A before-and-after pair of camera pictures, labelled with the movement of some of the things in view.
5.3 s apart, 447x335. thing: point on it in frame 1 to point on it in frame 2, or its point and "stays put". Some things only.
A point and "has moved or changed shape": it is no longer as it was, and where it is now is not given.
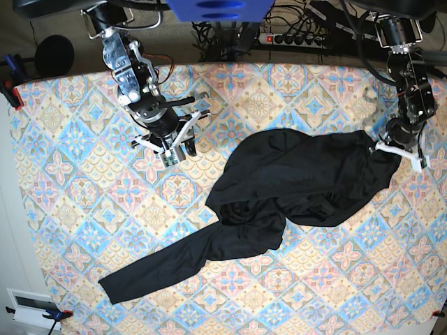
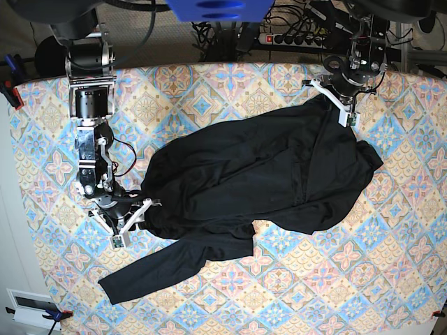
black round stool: x=54 y=55 stays put
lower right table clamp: x=438 y=313 stays put
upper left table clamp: x=12 y=75 stays put
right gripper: x=402 y=136 to x=346 y=85
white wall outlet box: x=28 y=307 stays put
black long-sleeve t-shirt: x=269 y=177 has moved or changed shape
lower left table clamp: x=54 y=315 stays put
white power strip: x=289 y=40 stays put
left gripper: x=165 y=128 to x=120 y=214
